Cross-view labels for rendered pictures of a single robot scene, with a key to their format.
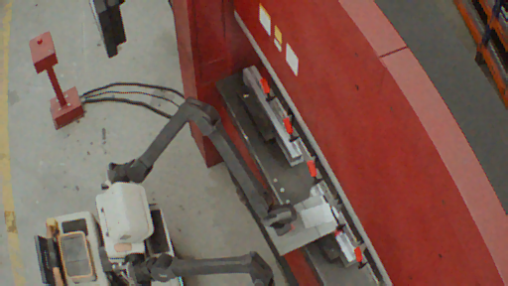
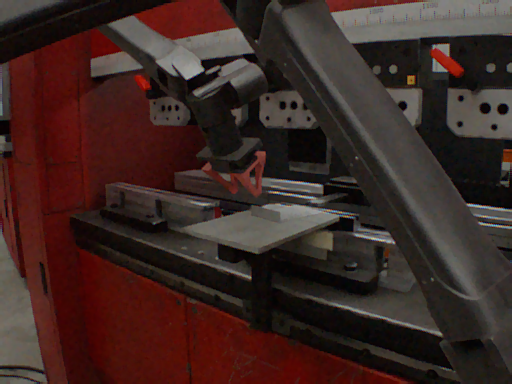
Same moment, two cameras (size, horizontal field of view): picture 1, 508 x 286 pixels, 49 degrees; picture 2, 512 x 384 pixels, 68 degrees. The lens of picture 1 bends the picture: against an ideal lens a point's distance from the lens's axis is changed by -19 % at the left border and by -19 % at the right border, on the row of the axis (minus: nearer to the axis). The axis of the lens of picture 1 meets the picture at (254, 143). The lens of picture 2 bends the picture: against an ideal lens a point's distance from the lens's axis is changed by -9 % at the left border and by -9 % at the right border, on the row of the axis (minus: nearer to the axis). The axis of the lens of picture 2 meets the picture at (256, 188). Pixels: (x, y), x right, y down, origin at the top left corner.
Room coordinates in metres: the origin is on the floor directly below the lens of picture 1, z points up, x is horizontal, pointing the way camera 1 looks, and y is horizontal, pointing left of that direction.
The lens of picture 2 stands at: (0.28, 0.15, 1.21)
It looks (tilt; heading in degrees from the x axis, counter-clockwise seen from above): 10 degrees down; 335
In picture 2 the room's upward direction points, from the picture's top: straight up
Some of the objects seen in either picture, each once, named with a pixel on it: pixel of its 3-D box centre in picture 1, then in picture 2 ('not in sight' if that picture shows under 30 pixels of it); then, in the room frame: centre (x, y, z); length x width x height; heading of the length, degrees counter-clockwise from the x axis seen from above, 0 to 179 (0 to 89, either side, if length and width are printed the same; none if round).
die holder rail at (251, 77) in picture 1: (272, 114); (155, 206); (1.53, -0.08, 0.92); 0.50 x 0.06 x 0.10; 25
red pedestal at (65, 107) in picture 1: (54, 79); not in sight; (2.10, 1.27, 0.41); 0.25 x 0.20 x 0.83; 115
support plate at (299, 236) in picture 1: (300, 224); (265, 224); (0.97, -0.19, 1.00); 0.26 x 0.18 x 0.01; 115
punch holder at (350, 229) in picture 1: (357, 221); (387, 87); (0.87, -0.39, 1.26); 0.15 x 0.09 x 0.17; 25
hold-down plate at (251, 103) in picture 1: (256, 113); (131, 217); (1.55, -0.01, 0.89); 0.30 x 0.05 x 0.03; 25
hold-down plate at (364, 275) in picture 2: (320, 231); (307, 267); (0.97, -0.28, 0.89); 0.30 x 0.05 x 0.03; 25
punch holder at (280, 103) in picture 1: (288, 97); (177, 95); (1.41, -0.14, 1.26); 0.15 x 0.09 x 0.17; 25
